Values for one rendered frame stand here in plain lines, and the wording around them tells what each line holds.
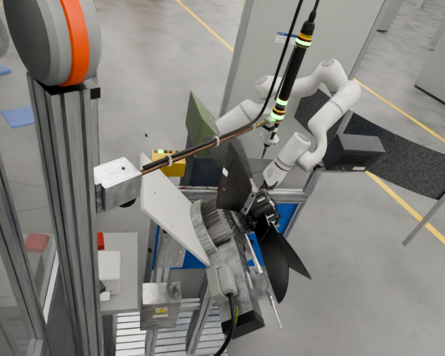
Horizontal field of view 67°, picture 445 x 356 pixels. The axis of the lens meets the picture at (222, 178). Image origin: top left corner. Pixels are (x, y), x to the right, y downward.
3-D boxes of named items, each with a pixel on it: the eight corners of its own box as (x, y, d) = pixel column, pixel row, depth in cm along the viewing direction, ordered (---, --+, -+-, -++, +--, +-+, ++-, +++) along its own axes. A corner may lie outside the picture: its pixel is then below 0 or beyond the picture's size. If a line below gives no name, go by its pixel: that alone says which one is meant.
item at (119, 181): (100, 217, 72) (99, 188, 67) (83, 198, 75) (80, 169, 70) (140, 198, 79) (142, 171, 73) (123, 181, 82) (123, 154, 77)
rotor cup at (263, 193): (251, 238, 124) (282, 223, 122) (232, 204, 123) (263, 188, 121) (252, 226, 139) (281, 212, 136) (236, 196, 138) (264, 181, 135)
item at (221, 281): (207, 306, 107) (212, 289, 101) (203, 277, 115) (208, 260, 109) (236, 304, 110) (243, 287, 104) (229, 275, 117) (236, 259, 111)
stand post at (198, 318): (184, 360, 195) (214, 270, 137) (183, 345, 201) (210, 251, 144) (192, 359, 196) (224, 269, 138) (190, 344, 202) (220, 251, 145)
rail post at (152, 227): (143, 282, 226) (152, 201, 177) (143, 277, 229) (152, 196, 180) (150, 282, 228) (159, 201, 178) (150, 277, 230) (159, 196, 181)
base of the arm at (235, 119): (205, 112, 197) (231, 93, 193) (221, 130, 211) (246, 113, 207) (215, 132, 185) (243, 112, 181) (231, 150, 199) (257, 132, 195)
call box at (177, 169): (150, 178, 163) (152, 161, 156) (150, 165, 170) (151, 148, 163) (183, 179, 167) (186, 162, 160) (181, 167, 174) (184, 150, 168)
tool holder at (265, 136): (266, 149, 115) (275, 125, 109) (251, 138, 118) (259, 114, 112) (282, 142, 121) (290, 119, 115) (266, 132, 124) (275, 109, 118)
